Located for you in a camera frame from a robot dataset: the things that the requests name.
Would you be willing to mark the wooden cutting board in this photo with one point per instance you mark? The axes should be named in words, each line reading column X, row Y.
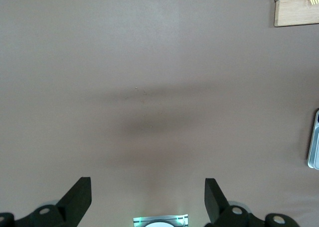
column 294, row 12

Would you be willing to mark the silver digital kitchen scale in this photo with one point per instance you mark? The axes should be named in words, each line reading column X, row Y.
column 315, row 142

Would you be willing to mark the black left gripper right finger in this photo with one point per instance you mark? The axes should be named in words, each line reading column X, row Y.
column 216, row 207

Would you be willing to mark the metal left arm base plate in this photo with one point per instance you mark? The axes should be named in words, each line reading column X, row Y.
column 179, row 219

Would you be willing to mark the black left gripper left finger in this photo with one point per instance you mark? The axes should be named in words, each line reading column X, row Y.
column 74, row 202

